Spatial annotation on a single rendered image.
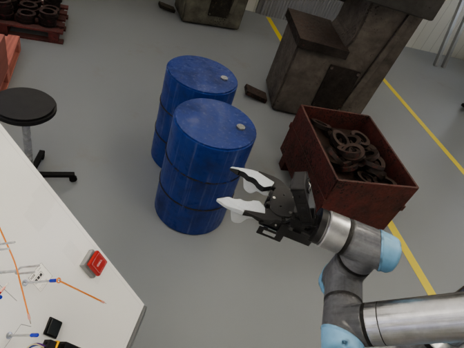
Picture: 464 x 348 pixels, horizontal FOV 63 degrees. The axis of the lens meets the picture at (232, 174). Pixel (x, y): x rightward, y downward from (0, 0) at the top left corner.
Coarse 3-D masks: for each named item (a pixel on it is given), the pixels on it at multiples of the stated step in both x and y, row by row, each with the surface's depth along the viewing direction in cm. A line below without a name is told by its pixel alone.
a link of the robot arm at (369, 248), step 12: (360, 228) 72; (372, 228) 74; (348, 240) 71; (360, 240) 71; (372, 240) 72; (384, 240) 72; (396, 240) 73; (348, 252) 72; (360, 252) 72; (372, 252) 71; (384, 252) 71; (396, 252) 71; (348, 264) 75; (360, 264) 73; (372, 264) 73; (384, 264) 72; (396, 264) 72
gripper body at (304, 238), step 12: (276, 192) 74; (288, 192) 75; (264, 204) 79; (276, 204) 72; (288, 204) 73; (288, 216) 71; (324, 216) 72; (264, 228) 75; (276, 228) 76; (288, 228) 73; (300, 228) 75; (312, 228) 74; (324, 228) 72; (276, 240) 77; (300, 240) 77; (312, 240) 73
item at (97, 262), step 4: (96, 252) 106; (92, 256) 105; (96, 256) 105; (100, 256) 106; (92, 260) 103; (96, 260) 105; (100, 260) 106; (104, 260) 108; (88, 264) 103; (92, 264) 103; (96, 264) 104; (100, 264) 106; (104, 264) 107; (92, 268) 103; (96, 268) 104; (100, 268) 106; (96, 272) 104; (100, 272) 105
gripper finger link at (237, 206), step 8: (216, 200) 72; (224, 200) 71; (232, 200) 71; (240, 200) 71; (232, 208) 71; (240, 208) 70; (248, 208) 71; (256, 208) 71; (264, 208) 71; (232, 216) 73; (240, 216) 73; (248, 216) 73
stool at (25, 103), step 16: (0, 96) 213; (16, 96) 216; (32, 96) 220; (48, 96) 224; (0, 112) 204; (16, 112) 207; (32, 112) 211; (48, 112) 214; (32, 160) 243; (48, 176) 255; (64, 176) 260
